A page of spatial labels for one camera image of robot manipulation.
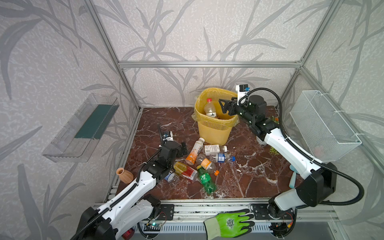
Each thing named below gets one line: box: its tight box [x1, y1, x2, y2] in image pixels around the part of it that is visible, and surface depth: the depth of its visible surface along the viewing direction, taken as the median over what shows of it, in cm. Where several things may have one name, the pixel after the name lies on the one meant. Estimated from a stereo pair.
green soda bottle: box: [196, 165, 218, 195], surface depth 82 cm
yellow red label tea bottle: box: [173, 161, 198, 182], surface depth 83 cm
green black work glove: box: [203, 208, 255, 240], surface depth 71 cm
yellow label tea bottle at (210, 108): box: [204, 98, 217, 118], surface depth 90 cm
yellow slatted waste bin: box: [191, 87, 239, 146], surface depth 92 cm
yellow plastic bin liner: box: [191, 87, 240, 128], surface depth 90 cm
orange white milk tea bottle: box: [185, 137, 205, 166], surface depth 93 cm
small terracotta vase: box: [116, 167, 134, 184], surface depth 77 cm
